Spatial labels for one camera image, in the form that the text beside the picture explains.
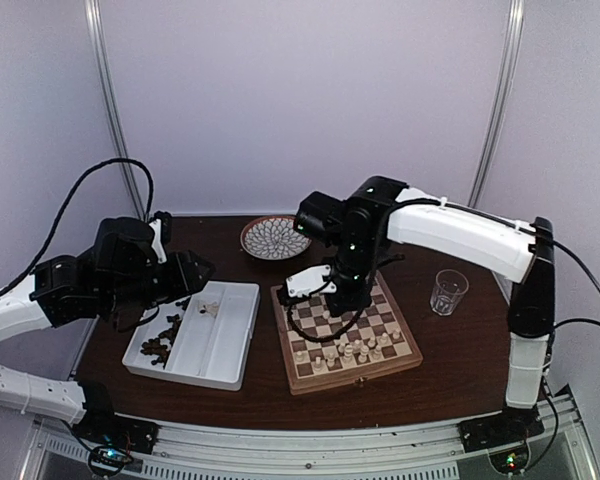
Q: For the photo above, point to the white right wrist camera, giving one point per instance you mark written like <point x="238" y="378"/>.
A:
<point x="306" y="283"/>

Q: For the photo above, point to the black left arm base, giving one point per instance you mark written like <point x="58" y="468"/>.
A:
<point x="110" y="439"/>

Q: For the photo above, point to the aluminium corner post left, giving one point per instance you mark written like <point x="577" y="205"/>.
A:
<point x="97" y="36"/>

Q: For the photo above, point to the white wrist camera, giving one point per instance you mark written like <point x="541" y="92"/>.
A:
<point x="306" y="283"/>
<point x="161" y="224"/>

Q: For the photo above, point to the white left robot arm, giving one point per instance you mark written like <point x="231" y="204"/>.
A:
<point x="47" y="296"/>

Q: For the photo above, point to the wooden chess board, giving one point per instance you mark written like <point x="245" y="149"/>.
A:
<point x="379" y="344"/>

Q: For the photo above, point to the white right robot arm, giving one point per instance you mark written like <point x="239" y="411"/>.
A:
<point x="384" y="211"/>

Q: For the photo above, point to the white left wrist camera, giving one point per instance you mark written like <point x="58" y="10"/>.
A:
<point x="161" y="224"/>

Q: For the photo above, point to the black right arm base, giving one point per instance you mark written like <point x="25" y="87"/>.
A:
<point x="504" y="437"/>

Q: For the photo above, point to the aluminium corner post right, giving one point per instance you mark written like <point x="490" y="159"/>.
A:
<point x="509" y="59"/>

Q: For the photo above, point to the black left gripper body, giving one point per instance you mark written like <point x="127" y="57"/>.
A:
<point x="132" y="292"/>

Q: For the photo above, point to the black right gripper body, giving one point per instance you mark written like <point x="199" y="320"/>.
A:
<point x="355" y="257"/>

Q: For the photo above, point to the aluminium corner post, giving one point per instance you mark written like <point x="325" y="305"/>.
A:
<point x="509" y="59"/>
<point x="97" y="36"/>

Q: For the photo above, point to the floral patterned ceramic plate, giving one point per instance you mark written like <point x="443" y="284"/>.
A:
<point x="273" y="238"/>

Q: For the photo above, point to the clear drinking glass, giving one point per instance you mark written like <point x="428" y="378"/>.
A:
<point x="449" y="289"/>

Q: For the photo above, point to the white chess king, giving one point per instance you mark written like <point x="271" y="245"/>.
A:
<point x="348" y="357"/>

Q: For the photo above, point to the white compartment tray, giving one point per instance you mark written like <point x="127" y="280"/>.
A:
<point x="208" y="352"/>

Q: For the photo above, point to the pile of dark chess pieces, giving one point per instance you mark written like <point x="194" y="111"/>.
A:
<point x="159" y="347"/>

